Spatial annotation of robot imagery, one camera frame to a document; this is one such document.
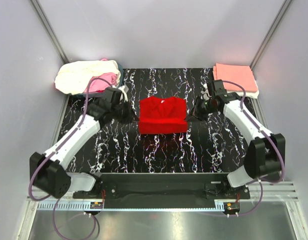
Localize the red t-shirt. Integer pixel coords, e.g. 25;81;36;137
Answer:
138;96;188;135

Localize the pink crumpled shirt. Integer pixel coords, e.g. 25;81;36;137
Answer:
83;59;121;93

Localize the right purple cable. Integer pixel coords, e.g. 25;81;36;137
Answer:
213;79;286;217

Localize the white crumpled shirt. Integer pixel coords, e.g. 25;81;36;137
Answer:
54;59;120;95

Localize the aluminium front rail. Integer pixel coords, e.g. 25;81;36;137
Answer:
26;181;299;201

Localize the corner aluminium post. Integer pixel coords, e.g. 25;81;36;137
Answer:
250;0;293;70
29;0;69;64

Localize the left corner aluminium post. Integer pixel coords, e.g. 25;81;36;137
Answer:
29;0;69;64

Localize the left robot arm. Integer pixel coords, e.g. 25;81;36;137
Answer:
29;85;138;199

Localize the folded white shirt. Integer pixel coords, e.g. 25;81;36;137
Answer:
213;65;260;99

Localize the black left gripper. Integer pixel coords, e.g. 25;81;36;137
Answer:
112;98;139;125

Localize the right corner aluminium post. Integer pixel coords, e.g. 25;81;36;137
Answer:
250;0;293;70

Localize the purple cable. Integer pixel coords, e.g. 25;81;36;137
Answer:
213;79;286;217
28;77;119;238

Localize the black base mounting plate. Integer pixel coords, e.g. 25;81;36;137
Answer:
73;173;250;211

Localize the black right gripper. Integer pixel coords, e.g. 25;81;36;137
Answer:
184;96;218;123

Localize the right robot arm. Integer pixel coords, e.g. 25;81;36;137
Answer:
185;80;285;198

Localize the white cable duct strip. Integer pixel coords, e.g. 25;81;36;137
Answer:
38;200;240;212

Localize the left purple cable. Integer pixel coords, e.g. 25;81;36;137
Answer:
28;77;119;238

